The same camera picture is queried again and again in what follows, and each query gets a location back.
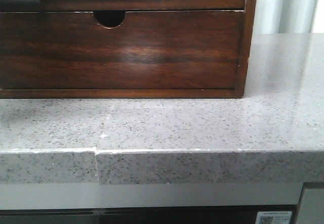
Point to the dark wooden drawer cabinet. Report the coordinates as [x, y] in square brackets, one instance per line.
[114, 18]

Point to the black appliance under counter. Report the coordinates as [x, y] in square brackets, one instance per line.
[194, 214]

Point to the white QR code sticker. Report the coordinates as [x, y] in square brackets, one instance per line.
[273, 217]

